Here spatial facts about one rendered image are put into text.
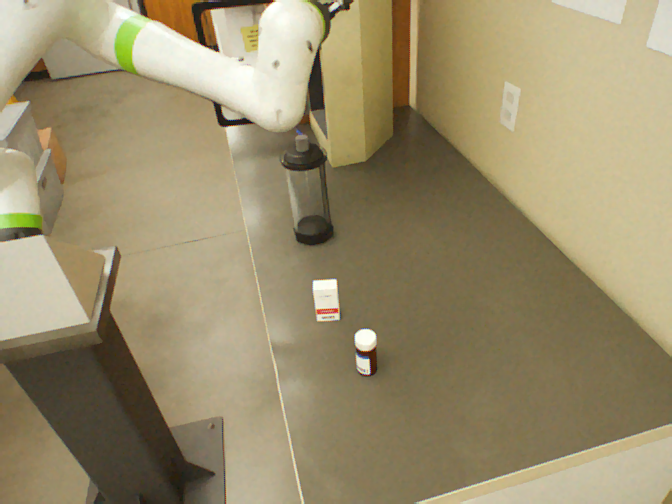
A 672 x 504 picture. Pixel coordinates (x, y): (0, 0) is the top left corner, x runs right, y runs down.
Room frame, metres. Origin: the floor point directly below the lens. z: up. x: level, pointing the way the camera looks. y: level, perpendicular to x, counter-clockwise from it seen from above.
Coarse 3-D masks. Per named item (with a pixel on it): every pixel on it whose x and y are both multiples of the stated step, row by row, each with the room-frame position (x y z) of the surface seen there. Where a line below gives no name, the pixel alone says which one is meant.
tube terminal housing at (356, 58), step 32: (320, 0) 1.39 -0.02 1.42; (384, 0) 1.53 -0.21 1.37; (352, 32) 1.40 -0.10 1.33; (384, 32) 1.53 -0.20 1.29; (352, 64) 1.40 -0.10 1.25; (384, 64) 1.53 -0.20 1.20; (352, 96) 1.40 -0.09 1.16; (384, 96) 1.52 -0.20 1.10; (352, 128) 1.40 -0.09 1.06; (384, 128) 1.52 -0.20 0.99; (352, 160) 1.40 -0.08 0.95
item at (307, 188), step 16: (320, 160) 1.01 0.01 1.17; (288, 176) 1.02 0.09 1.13; (304, 176) 1.00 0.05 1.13; (320, 176) 1.02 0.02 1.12; (304, 192) 1.00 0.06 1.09; (320, 192) 1.01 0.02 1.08; (304, 208) 1.00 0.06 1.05; (320, 208) 1.01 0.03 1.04; (304, 224) 1.00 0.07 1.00; (320, 224) 1.01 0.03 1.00
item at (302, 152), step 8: (296, 136) 1.05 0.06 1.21; (304, 136) 1.05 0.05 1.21; (296, 144) 1.04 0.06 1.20; (304, 144) 1.03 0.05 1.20; (312, 144) 1.06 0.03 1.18; (288, 152) 1.04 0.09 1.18; (296, 152) 1.03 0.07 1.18; (304, 152) 1.03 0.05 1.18; (312, 152) 1.02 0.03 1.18; (320, 152) 1.03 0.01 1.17; (288, 160) 1.02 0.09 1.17; (296, 160) 1.01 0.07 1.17; (304, 160) 1.00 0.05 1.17; (312, 160) 1.01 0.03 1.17
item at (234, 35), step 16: (208, 16) 1.67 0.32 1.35; (224, 16) 1.67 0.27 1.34; (240, 16) 1.68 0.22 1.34; (256, 16) 1.68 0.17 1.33; (208, 32) 1.67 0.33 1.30; (224, 32) 1.67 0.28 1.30; (240, 32) 1.67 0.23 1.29; (256, 32) 1.68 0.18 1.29; (208, 48) 1.67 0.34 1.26; (224, 48) 1.67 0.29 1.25; (240, 48) 1.67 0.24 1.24; (256, 48) 1.68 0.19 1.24; (224, 112) 1.67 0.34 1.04; (304, 112) 1.69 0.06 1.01
